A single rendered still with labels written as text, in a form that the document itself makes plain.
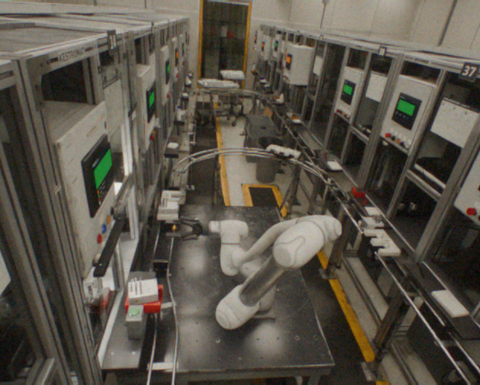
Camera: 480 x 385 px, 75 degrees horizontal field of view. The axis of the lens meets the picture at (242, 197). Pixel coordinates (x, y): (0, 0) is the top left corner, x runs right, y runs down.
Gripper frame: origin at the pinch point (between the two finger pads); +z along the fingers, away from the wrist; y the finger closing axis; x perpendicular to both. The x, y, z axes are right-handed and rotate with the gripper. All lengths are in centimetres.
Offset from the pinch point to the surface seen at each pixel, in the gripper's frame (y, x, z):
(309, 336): -44, 36, -76
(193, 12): 99, -826, 17
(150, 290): -10.6, 34.0, 6.3
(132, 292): -10.5, 35.4, 14.1
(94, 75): 80, 23, 22
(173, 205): -20, -56, 4
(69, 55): 88, 45, 21
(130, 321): -10, 51, 12
